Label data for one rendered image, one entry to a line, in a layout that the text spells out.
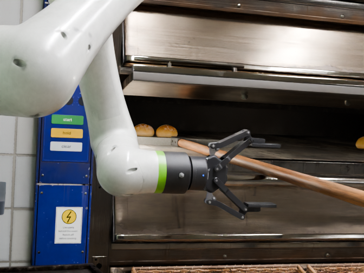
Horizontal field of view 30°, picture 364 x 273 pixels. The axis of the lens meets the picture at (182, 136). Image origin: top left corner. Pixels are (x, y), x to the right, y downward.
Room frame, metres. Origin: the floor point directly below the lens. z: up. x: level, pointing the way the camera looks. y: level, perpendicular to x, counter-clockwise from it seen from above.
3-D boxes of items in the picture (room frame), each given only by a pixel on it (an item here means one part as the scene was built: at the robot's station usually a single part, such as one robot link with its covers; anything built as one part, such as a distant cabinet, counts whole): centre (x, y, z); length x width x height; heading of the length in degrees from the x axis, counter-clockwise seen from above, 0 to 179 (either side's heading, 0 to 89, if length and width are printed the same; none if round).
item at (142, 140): (2.70, 0.08, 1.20); 0.55 x 0.36 x 0.03; 107
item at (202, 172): (1.49, -0.06, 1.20); 0.09 x 0.07 x 0.08; 107
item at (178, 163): (1.48, 0.01, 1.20); 0.12 x 0.06 x 0.09; 17
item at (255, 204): (1.53, -0.19, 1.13); 0.07 x 0.03 x 0.01; 107
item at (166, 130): (3.03, 0.07, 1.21); 0.10 x 0.07 x 0.06; 108
